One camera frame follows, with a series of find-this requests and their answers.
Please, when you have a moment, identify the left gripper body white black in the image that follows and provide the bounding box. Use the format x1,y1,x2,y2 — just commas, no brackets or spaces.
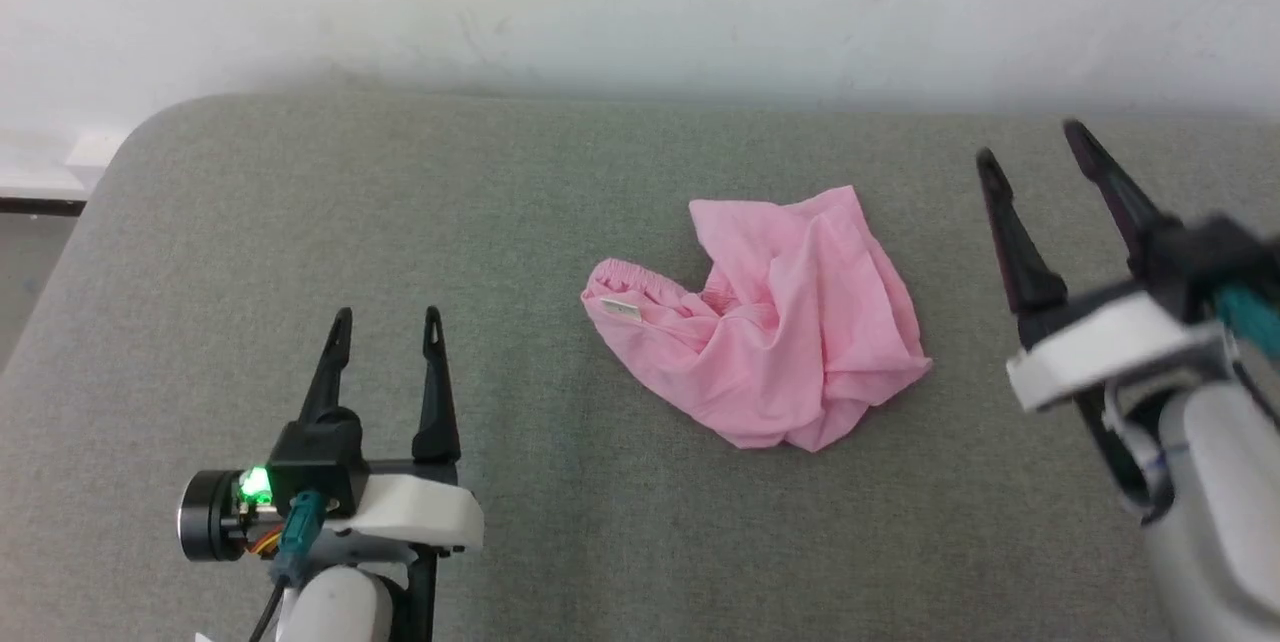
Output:
178,459,485,564

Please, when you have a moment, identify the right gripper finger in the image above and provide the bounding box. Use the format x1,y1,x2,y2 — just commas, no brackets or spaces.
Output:
975,148,1069,316
1061,119,1173,268

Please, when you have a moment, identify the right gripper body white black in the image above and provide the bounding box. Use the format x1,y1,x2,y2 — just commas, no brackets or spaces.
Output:
1004,274,1241,523

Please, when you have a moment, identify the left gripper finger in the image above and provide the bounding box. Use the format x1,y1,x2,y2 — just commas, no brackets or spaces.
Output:
299,307,354,425
411,306,463,466

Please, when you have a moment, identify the pink garment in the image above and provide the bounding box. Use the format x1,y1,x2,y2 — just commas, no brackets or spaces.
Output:
581,185,934,453

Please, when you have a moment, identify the grey fabric sofa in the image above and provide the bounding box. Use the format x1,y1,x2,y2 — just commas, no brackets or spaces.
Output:
0,90,1280,642

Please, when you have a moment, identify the left camera cable teal plug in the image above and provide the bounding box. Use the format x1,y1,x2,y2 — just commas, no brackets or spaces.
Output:
248,490,328,642

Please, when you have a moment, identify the camera cable teal plug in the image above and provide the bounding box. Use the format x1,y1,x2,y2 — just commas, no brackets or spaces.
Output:
248,490,328,642
1212,280,1280,368

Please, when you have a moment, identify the right camera cable teal plug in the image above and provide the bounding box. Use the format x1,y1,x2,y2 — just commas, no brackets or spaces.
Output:
1212,280,1280,368

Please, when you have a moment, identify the white wall skirting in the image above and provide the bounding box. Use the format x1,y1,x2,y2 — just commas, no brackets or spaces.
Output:
0,125,133,203

